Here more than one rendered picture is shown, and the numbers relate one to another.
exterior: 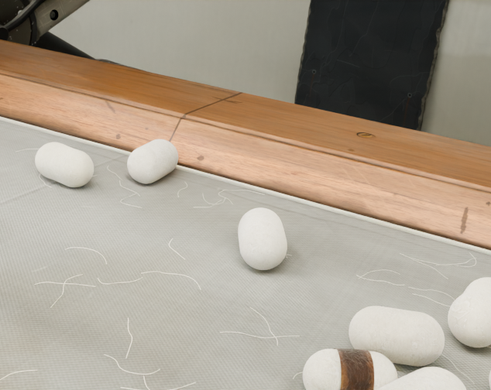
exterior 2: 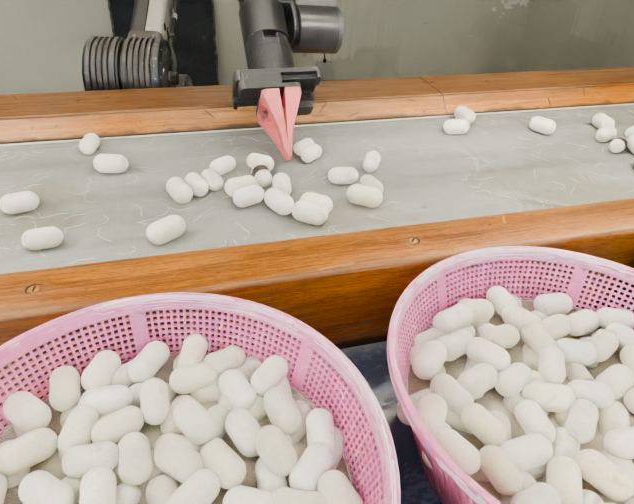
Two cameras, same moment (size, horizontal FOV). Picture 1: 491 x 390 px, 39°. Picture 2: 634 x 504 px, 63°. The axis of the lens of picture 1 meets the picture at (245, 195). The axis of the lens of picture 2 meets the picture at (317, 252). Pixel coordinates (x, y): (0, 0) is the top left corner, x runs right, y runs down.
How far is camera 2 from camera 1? 69 cm
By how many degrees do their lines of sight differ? 38
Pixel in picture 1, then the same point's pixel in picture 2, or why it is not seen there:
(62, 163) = (465, 125)
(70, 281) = (534, 155)
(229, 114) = (448, 88)
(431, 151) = (512, 80)
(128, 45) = not seen: outside the picture
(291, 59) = (101, 30)
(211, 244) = (524, 133)
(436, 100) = (221, 37)
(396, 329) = (611, 131)
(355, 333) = (604, 136)
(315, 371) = (619, 145)
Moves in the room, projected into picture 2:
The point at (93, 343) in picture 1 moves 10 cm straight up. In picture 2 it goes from (571, 163) to (600, 84)
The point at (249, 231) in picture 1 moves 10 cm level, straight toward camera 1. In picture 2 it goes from (548, 123) to (619, 149)
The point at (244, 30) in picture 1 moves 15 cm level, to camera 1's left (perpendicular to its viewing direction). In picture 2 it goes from (49, 13) to (11, 16)
